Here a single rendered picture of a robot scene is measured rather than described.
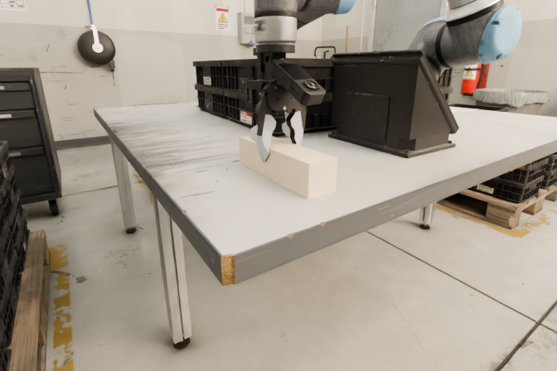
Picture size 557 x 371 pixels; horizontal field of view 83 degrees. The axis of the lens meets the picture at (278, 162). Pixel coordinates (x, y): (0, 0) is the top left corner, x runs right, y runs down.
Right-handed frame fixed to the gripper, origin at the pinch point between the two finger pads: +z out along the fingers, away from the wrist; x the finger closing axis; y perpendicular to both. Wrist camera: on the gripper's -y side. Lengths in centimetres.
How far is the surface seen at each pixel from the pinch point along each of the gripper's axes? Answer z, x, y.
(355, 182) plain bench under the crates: 4.4, -9.0, -10.9
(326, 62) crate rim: -17.5, -36.0, 27.7
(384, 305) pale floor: 74, -58, 13
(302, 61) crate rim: -17.7, -26.6, 28.2
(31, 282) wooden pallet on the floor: 60, 55, 84
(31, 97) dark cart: 0, 48, 177
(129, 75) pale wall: -6, -37, 380
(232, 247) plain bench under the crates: 4.4, 19.5, -17.9
